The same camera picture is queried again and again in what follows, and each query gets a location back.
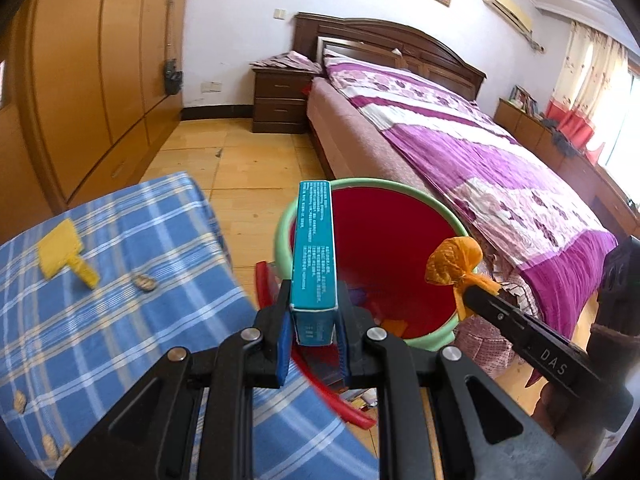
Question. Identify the wall switch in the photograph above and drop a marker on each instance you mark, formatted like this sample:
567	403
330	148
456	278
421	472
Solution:
280	13

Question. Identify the wall air conditioner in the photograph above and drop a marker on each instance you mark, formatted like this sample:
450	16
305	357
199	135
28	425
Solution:
507	7

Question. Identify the teal and white carton box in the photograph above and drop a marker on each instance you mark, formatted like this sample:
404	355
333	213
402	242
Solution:
312	260

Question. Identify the wooden bed headboard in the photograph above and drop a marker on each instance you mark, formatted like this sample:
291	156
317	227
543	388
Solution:
390	40

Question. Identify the dark cloth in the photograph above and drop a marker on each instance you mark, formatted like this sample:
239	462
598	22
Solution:
562	140

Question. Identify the long wooden sideboard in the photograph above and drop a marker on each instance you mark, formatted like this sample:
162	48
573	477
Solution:
525	130

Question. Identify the orange plastic bag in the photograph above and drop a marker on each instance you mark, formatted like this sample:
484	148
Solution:
452	257

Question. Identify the floral curtain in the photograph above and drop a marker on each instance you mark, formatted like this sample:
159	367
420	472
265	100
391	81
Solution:
585	85

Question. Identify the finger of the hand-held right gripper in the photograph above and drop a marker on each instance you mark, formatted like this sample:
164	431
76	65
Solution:
530	335

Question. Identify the folded patterned cloth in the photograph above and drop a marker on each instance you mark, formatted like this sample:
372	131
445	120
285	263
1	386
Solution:
287	62

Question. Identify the bed with purple bedding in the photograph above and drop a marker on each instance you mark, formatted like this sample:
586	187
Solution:
450	150

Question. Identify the dark wooden nightstand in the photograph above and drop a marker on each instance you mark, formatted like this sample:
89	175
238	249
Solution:
280	102

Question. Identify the red bin with green rim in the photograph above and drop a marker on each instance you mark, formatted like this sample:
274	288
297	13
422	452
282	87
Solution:
390	240

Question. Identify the colourful books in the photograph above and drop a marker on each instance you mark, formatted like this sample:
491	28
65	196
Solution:
524	100

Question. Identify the wooden wardrobe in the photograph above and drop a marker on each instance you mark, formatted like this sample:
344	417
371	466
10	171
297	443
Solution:
90	60

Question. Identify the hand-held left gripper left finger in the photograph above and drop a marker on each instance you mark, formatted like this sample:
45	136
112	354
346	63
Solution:
282	350

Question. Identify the black hanging bag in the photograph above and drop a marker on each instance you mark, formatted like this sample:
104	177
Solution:
171	77

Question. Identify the wall socket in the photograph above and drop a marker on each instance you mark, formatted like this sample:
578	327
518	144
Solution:
210	87

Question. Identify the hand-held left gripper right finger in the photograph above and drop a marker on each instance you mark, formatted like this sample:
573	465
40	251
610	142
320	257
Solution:
345	355

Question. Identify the person's right forearm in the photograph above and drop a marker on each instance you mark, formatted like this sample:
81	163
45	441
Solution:
575	440

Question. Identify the yellow foam net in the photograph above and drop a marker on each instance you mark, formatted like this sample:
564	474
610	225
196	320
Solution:
57	247

